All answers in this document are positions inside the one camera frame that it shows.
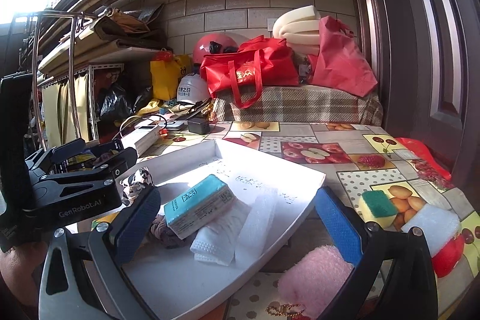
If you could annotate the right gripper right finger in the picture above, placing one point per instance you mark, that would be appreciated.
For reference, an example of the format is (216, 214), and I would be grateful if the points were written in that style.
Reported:
(409, 291)

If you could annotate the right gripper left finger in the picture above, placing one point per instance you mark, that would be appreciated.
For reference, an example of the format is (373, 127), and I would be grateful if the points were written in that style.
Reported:
(66, 291)

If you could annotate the red plush apple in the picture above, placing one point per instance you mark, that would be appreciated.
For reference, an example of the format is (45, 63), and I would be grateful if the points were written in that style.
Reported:
(445, 260)

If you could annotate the white foam block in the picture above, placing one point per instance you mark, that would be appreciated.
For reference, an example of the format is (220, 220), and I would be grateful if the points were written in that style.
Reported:
(438, 226)

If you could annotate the pink fluffy plush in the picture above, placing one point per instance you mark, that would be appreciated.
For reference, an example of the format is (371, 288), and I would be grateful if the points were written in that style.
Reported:
(315, 280)

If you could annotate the brown knitted rope toy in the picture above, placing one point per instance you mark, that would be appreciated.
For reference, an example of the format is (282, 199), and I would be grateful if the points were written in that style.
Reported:
(159, 233)

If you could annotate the blue tissue pack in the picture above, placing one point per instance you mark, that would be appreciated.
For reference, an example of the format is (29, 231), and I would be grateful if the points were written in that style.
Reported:
(197, 206)

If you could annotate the white towel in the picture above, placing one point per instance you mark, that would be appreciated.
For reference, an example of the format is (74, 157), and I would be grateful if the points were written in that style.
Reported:
(216, 241)

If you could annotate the person's left hand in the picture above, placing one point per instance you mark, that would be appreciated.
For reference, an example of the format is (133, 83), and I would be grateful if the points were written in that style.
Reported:
(17, 267)

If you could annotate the green yellow scouring sponge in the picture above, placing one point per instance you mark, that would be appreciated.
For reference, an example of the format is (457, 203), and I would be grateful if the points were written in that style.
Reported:
(376, 207)

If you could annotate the white book stack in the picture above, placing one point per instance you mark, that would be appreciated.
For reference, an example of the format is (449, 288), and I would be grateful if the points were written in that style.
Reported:
(141, 139)

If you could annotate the red plastic bag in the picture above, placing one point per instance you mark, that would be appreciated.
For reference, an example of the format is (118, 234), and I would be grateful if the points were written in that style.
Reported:
(423, 152)

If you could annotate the black plastic bag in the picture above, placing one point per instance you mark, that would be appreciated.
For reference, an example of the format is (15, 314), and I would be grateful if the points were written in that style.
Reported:
(117, 103)

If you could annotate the fruit print tablecloth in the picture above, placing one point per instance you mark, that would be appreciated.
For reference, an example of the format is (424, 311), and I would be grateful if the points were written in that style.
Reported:
(355, 159)

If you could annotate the white cardboard box tray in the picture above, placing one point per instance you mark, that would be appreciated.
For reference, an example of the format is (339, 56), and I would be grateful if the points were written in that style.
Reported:
(170, 281)

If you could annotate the yellow shopping bag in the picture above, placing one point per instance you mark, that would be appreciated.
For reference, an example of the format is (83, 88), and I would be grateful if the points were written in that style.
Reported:
(167, 69)

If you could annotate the black charger box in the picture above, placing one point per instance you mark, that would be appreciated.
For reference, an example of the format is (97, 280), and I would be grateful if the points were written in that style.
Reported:
(198, 125)

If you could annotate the metal shelf rack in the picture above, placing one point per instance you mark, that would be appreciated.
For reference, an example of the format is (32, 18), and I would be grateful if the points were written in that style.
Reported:
(100, 57)

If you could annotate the white helmet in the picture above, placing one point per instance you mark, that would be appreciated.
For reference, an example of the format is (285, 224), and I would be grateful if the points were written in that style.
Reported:
(192, 89)

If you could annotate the plaid cloth covered bench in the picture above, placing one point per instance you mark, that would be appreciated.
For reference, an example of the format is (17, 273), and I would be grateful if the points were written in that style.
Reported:
(303, 104)

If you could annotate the red paper bag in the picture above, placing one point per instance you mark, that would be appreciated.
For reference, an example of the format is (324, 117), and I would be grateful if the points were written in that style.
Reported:
(340, 64)

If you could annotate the pink helmet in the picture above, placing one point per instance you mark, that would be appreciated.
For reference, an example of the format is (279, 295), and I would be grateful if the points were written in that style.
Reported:
(213, 43)

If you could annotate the red tote bag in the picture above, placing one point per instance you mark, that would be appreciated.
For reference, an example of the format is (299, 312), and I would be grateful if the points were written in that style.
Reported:
(259, 62)

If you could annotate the cream foam roll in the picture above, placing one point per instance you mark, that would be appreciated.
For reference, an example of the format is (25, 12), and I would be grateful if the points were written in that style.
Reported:
(300, 28)

